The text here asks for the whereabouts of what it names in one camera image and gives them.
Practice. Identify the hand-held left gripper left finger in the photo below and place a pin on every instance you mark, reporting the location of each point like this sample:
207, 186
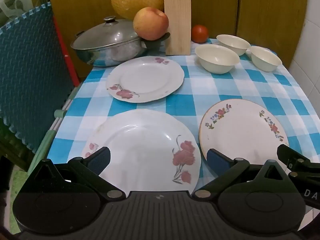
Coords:
101, 159

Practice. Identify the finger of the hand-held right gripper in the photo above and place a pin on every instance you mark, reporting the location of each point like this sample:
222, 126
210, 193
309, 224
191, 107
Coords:
287, 153
303, 176

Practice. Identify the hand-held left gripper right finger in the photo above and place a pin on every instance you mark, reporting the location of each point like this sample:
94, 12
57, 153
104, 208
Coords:
217, 160

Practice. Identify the gold-rimmed floral plate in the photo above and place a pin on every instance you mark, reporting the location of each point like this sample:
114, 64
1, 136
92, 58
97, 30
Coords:
240, 130

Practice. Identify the large white red-flower plate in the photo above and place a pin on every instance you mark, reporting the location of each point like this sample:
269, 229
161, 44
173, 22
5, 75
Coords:
140, 140

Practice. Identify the small white pink-flower plate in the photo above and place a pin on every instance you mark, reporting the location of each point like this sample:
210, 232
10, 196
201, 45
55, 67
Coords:
146, 78

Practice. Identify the blue white checkered tablecloth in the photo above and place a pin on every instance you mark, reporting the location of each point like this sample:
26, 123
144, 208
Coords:
207, 87

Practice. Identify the cream bowl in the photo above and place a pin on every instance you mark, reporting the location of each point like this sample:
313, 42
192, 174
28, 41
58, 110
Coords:
216, 57
232, 42
266, 60

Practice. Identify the steel pot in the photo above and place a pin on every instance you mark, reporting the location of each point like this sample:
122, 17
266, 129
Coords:
112, 53

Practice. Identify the red board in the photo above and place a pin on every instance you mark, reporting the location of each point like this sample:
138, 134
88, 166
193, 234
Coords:
66, 55

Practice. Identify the teal foam mat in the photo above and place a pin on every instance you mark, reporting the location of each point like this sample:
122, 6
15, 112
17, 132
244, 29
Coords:
30, 75

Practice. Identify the red tomato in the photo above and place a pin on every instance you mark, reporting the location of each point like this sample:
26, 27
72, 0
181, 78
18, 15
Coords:
200, 33

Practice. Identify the red-yellow apple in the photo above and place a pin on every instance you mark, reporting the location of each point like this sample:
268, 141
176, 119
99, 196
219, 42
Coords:
150, 23

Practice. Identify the wooden knife block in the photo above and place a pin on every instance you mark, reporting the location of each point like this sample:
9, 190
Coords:
178, 20

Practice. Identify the wooden cabinet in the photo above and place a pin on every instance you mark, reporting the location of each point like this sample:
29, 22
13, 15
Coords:
220, 5

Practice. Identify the leaf-patterned curtain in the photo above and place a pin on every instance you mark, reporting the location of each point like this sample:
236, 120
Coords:
12, 7

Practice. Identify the green white metal frame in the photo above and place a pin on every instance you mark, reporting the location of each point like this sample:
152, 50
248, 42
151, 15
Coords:
58, 120

